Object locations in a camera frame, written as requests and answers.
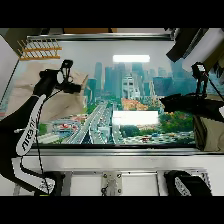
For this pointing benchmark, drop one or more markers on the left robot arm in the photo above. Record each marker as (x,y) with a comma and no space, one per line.
(20,123)

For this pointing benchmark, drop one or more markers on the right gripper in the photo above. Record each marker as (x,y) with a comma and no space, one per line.
(175,102)

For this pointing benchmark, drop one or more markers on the olive garment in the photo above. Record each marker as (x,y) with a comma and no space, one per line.
(210,133)

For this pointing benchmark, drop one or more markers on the beige garment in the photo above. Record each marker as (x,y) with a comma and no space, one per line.
(63,106)

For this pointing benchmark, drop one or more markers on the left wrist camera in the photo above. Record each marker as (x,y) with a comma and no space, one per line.
(67,64)

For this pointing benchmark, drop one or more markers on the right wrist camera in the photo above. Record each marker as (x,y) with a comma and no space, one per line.
(199,70)

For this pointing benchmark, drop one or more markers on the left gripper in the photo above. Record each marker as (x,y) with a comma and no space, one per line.
(72,88)

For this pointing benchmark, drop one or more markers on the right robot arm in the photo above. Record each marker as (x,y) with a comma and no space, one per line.
(210,108)

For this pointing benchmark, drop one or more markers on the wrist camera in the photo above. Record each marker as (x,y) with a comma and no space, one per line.
(67,64)
(199,70)

